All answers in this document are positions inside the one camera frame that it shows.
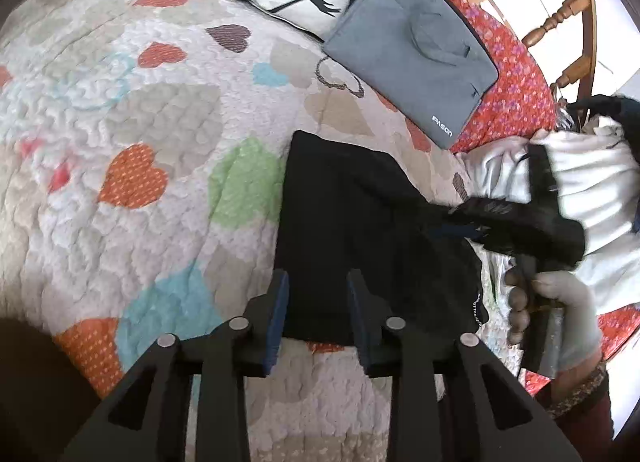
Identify person's right forearm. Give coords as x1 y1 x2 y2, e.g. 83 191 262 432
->
542 361 617 445

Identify black pants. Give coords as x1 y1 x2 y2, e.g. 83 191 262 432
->
274 130 492 349

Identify dark navy cloth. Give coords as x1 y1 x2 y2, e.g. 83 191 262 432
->
567 96 640 165

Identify wooden chair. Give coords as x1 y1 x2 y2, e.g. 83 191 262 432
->
440 0 600 97

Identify heart-print quilt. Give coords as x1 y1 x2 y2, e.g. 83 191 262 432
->
0 0 518 462

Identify red floral sheet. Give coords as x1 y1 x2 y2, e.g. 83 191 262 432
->
437 0 640 395

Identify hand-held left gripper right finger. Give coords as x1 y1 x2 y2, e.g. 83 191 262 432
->
347 269 584 462

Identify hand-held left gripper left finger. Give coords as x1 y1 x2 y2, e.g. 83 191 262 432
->
60 270 290 462

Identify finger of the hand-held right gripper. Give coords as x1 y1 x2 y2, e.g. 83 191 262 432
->
447 198 507 223
436 225 506 251

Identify grey laptop bag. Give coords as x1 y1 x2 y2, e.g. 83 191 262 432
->
322 0 500 151

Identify person's right hand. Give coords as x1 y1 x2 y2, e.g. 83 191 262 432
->
504 266 606 375

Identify white cloth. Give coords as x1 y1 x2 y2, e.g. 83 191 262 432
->
454 114 640 315

